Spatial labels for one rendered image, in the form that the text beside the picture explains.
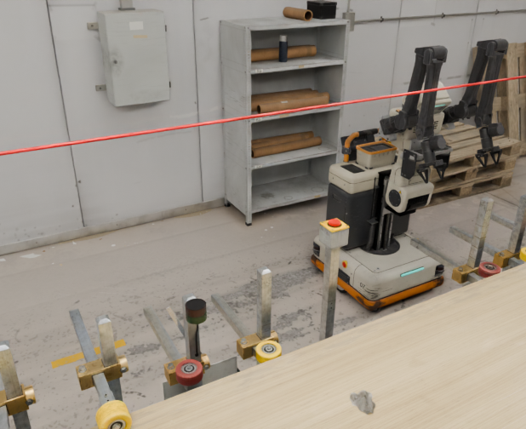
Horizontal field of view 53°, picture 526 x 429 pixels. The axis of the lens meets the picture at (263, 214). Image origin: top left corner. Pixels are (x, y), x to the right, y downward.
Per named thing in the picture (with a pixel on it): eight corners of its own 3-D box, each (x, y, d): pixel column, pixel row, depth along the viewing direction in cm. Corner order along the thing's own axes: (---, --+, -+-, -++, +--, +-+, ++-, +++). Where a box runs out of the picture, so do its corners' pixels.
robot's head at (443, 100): (397, 99, 290) (413, 82, 277) (425, 94, 299) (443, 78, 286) (408, 121, 286) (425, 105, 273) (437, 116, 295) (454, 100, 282)
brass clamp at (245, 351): (235, 350, 176) (235, 338, 174) (271, 337, 182) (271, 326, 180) (243, 361, 172) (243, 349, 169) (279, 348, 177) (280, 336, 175)
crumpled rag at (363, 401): (345, 391, 149) (346, 385, 148) (369, 389, 150) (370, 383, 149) (355, 415, 141) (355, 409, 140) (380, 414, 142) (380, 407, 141)
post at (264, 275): (256, 382, 186) (256, 266, 165) (265, 379, 187) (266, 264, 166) (261, 389, 183) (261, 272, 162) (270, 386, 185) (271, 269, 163)
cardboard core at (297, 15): (283, 6, 411) (304, 9, 387) (291, 6, 414) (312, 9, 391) (283, 17, 414) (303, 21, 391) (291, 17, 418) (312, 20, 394)
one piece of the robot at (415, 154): (394, 173, 300) (398, 137, 291) (430, 165, 312) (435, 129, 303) (414, 183, 288) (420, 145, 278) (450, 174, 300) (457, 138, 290)
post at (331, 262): (316, 347, 195) (323, 241, 175) (327, 343, 197) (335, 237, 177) (323, 355, 192) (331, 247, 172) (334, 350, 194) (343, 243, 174)
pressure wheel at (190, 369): (174, 391, 162) (171, 363, 157) (197, 382, 166) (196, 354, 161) (183, 408, 156) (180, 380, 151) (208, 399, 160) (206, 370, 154)
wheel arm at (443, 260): (409, 246, 244) (410, 237, 242) (414, 244, 246) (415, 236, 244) (485, 294, 210) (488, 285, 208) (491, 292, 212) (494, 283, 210)
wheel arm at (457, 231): (448, 233, 255) (449, 225, 253) (453, 231, 256) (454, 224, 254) (527, 277, 221) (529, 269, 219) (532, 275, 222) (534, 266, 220)
